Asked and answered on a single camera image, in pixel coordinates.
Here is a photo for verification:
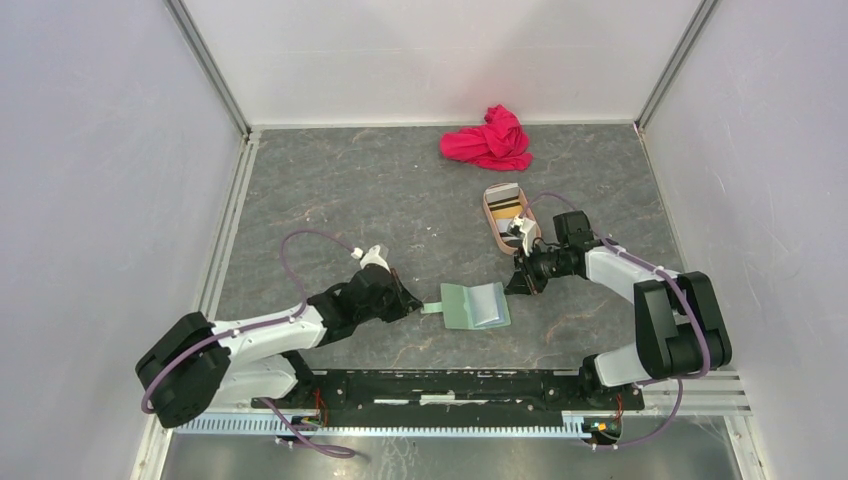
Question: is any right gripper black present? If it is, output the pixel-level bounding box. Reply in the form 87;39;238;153
502;241;573;296

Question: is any green card holder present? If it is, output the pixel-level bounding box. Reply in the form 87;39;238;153
421;282;511;331

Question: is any grey striped credit card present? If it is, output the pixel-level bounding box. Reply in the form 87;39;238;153
496;218;517;243

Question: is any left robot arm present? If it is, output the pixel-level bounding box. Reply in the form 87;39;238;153
135;264;423;428

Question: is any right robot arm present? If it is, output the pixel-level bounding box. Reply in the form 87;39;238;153
505;211;732;408

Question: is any yellow credit card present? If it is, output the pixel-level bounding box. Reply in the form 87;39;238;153
489;202;524;220

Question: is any white striped credit card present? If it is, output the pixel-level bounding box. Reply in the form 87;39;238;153
484;183;521;204

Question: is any pink oval tray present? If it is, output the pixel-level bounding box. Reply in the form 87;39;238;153
483;183;541;255

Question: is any red cloth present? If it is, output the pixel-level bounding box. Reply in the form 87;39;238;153
439;104;534;172

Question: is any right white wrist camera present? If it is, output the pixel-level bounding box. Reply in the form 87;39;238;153
508;216;539;257

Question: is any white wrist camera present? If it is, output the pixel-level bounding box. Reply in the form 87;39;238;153
351;244;391;271
508;216;539;257

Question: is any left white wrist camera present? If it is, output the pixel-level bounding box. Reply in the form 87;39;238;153
351;244;391;271

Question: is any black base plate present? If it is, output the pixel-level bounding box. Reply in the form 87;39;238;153
273;369;645;428

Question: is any white slotted cable duct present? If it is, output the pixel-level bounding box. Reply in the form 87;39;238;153
175;413;591;440

